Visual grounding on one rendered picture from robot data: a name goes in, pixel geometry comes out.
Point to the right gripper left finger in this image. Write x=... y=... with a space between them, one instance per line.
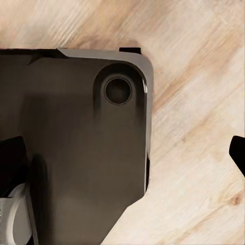
x=12 y=153

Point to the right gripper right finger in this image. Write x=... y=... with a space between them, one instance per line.
x=237 y=152

